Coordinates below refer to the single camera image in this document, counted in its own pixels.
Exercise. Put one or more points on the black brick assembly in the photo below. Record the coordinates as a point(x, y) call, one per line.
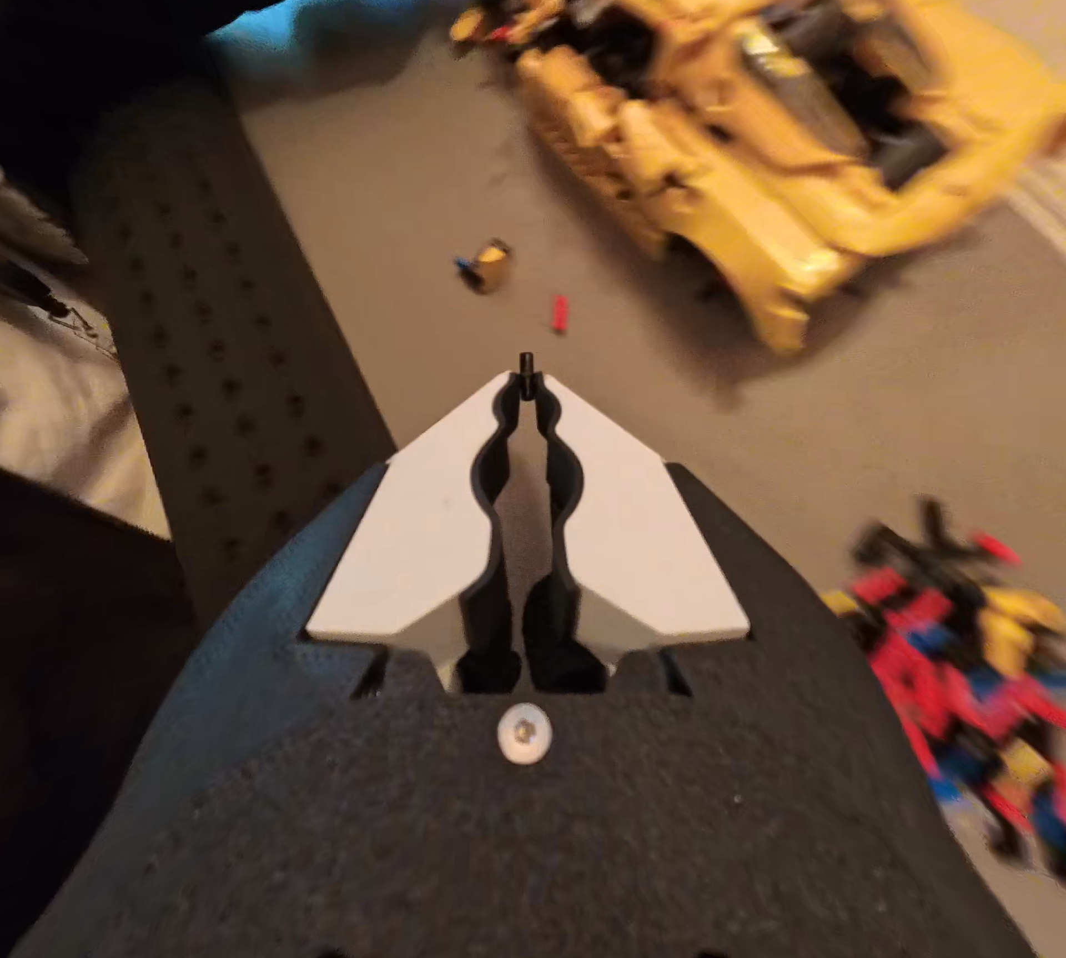
point(470, 273)

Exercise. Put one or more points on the small red pin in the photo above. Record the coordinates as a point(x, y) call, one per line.
point(560, 314)

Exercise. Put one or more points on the yellow toy brick car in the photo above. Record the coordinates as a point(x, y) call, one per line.
point(749, 100)

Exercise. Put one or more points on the dark perforated chair seat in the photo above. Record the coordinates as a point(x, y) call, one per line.
point(233, 350)

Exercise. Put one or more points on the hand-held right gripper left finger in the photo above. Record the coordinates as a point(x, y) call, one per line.
point(400, 558)

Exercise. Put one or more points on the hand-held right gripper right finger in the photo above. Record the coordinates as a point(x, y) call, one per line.
point(649, 558)

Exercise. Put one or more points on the pile of small coloured pins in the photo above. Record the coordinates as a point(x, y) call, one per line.
point(958, 683)

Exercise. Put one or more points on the grey desk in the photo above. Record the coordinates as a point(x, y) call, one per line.
point(624, 391)

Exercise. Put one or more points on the small black pin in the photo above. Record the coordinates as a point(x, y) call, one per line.
point(526, 375)

